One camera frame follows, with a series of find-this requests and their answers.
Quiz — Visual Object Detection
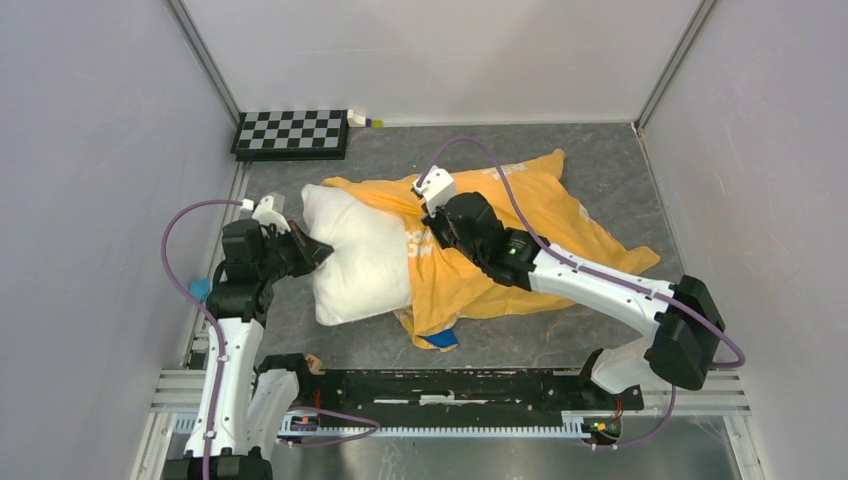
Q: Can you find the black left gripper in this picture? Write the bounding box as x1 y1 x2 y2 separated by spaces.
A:
257 219 333 283

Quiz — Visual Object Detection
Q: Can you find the white pillow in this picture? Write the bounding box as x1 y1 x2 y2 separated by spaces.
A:
301 184 412 326

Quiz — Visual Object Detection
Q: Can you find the yellow and blue printed pillowcase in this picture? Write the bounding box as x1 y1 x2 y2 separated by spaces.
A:
301 149 660 350

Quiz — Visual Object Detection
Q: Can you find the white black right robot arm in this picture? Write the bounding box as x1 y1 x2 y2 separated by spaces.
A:
422 192 724 408

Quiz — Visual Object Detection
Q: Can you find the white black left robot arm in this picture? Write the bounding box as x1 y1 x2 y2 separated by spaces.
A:
161 219 334 479

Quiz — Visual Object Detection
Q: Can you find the small wooden block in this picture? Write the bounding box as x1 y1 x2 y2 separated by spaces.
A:
305 354 325 375

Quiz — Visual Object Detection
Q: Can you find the black white checkerboard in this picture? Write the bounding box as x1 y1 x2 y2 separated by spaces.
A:
231 109 349 162

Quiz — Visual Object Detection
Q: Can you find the small blue clip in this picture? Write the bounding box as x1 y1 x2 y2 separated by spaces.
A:
188 278 211 303

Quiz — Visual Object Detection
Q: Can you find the small white purple bottle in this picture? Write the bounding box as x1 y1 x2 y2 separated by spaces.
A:
346 109 384 128

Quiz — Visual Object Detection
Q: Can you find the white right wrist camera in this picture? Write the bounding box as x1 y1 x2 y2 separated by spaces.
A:
412 166 458 216

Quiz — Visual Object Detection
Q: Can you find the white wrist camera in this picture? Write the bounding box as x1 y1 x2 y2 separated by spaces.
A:
412 166 458 216
251 192 291 233

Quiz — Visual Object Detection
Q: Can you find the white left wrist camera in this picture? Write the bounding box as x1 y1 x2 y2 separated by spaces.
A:
251 192 291 233

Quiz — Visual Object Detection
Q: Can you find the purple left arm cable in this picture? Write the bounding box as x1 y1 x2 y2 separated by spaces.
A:
160 199 382 480

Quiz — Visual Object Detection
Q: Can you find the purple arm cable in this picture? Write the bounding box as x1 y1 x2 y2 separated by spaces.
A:
413 137 747 452
160 199 382 480

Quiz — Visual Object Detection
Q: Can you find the slotted grey cable duct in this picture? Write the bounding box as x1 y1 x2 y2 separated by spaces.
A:
277 412 622 441

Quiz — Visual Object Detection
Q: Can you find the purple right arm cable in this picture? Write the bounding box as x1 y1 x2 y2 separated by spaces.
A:
413 137 747 452

